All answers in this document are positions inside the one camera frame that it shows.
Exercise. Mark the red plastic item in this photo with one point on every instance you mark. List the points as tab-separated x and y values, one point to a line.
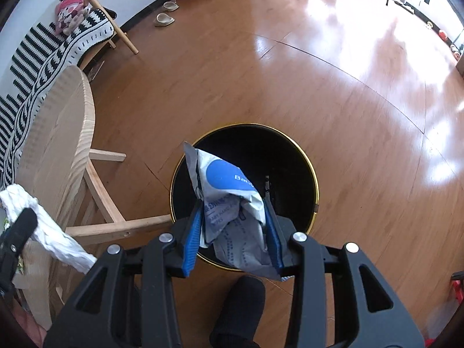
458	293

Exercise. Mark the black gold-rimmed trash bin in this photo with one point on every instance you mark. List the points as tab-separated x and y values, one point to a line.
279	159

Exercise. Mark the round wooden table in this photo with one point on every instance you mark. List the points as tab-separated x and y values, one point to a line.
61	134

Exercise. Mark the white blue wipes packet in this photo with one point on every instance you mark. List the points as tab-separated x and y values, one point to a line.
224	177

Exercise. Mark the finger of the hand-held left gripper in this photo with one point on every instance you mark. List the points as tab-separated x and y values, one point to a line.
20	228

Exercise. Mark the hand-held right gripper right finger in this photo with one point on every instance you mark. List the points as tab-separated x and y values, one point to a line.
273	243

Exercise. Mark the cardboard box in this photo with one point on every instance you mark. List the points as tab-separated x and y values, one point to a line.
460	65

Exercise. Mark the red round toy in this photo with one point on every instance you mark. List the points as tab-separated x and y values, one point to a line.
442	35

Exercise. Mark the white paper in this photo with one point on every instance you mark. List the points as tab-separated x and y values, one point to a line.
54	239

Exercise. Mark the wooden bench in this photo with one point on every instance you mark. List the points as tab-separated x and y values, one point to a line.
125	38

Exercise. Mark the beige slipper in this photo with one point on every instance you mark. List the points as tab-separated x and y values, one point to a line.
164	19
170	6

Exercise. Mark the pink plush cushion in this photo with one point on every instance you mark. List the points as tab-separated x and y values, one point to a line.
70	12

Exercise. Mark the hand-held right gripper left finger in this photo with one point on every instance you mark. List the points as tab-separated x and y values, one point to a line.
192	246

